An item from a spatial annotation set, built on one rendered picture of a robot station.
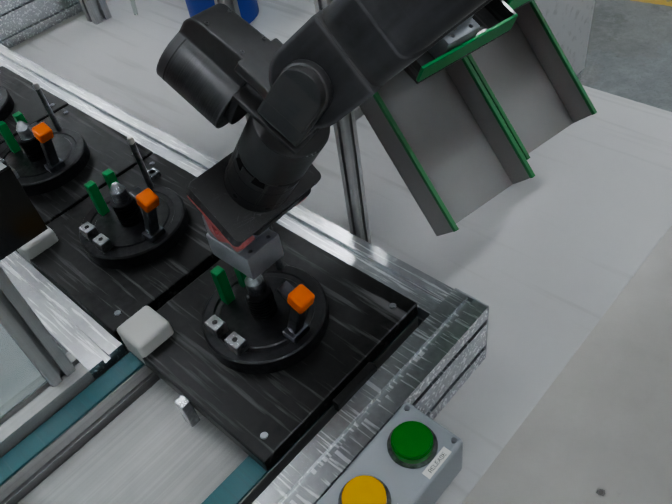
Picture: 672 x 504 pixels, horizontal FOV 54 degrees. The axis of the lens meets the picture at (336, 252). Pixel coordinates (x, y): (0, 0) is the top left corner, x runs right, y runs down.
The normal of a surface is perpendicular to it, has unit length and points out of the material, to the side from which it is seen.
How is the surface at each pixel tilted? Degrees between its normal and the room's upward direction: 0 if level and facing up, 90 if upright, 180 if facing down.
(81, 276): 0
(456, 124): 45
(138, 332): 0
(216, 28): 34
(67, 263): 0
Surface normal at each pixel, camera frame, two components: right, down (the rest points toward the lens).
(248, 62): 0.50, -0.49
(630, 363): -0.13, -0.69
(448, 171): 0.34, -0.12
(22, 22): 0.74, 0.42
